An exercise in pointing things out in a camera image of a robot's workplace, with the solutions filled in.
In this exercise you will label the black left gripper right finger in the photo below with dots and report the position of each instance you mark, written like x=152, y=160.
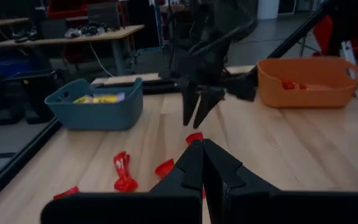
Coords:
x=225, y=177

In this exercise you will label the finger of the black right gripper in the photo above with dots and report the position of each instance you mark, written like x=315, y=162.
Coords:
x=207, y=107
x=189, y=105

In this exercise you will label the teal plastic bin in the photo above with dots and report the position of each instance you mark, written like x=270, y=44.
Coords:
x=98, y=115

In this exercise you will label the wooden table grey legs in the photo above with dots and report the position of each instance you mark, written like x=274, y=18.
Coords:
x=73, y=37

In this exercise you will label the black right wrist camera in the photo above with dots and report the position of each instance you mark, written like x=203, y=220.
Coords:
x=241, y=88

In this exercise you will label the wooden workbench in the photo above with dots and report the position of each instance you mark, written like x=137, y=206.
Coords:
x=2, y=22

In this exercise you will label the yellow sour candy bag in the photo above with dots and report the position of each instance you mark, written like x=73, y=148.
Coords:
x=104, y=99
x=84, y=99

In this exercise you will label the white round pillar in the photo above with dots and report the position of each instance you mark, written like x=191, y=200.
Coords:
x=267, y=9

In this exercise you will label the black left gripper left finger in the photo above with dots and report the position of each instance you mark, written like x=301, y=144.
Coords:
x=188, y=174

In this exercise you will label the blue storage crate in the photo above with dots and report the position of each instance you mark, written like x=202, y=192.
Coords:
x=5, y=67

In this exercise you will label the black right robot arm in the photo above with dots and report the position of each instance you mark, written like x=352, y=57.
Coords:
x=238, y=28

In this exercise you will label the red shelf bins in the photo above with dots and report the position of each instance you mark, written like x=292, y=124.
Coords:
x=64, y=7

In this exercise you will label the orange plastic bin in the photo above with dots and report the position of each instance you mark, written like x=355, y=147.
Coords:
x=306, y=98

